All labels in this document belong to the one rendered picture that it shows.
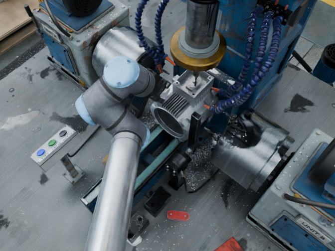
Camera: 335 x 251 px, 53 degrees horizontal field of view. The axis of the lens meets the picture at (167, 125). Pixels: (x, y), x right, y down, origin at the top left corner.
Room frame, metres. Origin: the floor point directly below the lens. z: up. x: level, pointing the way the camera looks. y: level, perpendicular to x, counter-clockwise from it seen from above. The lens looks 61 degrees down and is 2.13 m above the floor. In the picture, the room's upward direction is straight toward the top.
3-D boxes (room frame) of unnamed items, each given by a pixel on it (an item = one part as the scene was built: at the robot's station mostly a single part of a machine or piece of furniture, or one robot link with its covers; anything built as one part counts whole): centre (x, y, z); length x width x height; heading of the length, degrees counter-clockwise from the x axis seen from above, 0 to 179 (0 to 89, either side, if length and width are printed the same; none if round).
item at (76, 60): (1.11, 0.38, 0.99); 0.35 x 0.31 x 0.37; 49
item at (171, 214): (0.34, -0.04, 0.81); 0.09 x 0.03 x 0.02; 83
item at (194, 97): (0.75, -0.09, 1.11); 0.12 x 0.11 x 0.07; 140
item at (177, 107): (0.72, -0.07, 1.01); 0.20 x 0.19 x 0.19; 140
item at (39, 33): (1.12, 0.55, 1.07); 0.08 x 0.07 x 0.20; 139
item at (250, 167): (0.50, -0.32, 1.04); 0.41 x 0.25 x 0.25; 49
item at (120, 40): (0.95, 0.20, 1.04); 0.37 x 0.25 x 0.25; 49
